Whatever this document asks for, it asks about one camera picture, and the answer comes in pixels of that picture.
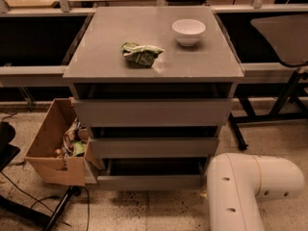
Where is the grey bottom drawer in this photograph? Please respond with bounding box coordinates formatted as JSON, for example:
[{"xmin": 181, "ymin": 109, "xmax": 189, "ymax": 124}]
[{"xmin": 97, "ymin": 157, "xmax": 208, "ymax": 191}]

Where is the grey drawer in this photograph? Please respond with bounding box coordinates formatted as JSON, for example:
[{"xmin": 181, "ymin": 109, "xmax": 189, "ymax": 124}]
[
  {"xmin": 73, "ymin": 99, "xmax": 231, "ymax": 127},
  {"xmin": 97, "ymin": 157, "xmax": 208, "ymax": 191},
  {"xmin": 90, "ymin": 138, "xmax": 218, "ymax": 158}
]

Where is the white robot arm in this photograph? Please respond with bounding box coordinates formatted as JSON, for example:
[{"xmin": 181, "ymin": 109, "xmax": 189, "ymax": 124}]
[{"xmin": 207, "ymin": 153, "xmax": 305, "ymax": 231}]

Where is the grey drawer cabinet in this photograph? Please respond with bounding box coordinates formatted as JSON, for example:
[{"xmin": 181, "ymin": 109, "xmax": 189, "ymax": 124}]
[{"xmin": 63, "ymin": 6, "xmax": 244, "ymax": 171}]

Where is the grey top drawer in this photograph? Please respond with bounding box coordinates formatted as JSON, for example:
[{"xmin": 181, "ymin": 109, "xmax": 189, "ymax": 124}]
[{"xmin": 73, "ymin": 99, "xmax": 231, "ymax": 127}]

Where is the grey middle drawer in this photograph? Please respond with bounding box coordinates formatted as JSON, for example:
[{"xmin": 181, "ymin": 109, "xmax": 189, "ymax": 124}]
[{"xmin": 90, "ymin": 138, "xmax": 218, "ymax": 158}]

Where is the crumpled green chip bag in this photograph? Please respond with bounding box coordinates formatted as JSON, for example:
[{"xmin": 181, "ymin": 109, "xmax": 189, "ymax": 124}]
[{"xmin": 120, "ymin": 42, "xmax": 164, "ymax": 67}]

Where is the white ceramic bowl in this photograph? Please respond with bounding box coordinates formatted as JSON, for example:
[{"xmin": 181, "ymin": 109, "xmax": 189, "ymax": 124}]
[{"xmin": 172, "ymin": 19, "xmax": 206, "ymax": 46}]

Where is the green item in box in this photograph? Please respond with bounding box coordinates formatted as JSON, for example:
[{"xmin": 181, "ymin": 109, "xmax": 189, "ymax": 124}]
[{"xmin": 73, "ymin": 141, "xmax": 85, "ymax": 157}]

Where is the brown cardboard box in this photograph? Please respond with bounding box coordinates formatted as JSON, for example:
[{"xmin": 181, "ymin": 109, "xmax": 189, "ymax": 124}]
[{"xmin": 25, "ymin": 98, "xmax": 101, "ymax": 186}]

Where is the black stand leg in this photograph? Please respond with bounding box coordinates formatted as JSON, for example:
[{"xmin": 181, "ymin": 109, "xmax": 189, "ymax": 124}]
[{"xmin": 42, "ymin": 186, "xmax": 80, "ymax": 231}]

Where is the black chair edge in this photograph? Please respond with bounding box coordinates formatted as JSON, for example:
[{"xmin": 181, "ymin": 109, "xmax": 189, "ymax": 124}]
[{"xmin": 0, "ymin": 121, "xmax": 20, "ymax": 171}]

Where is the black floor cable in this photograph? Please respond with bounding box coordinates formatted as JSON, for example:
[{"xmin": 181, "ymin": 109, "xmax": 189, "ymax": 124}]
[{"xmin": 0, "ymin": 170, "xmax": 91, "ymax": 231}]

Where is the black table frame base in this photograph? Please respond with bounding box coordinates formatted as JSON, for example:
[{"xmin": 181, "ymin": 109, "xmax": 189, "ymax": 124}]
[{"xmin": 229, "ymin": 69, "xmax": 308, "ymax": 150}]

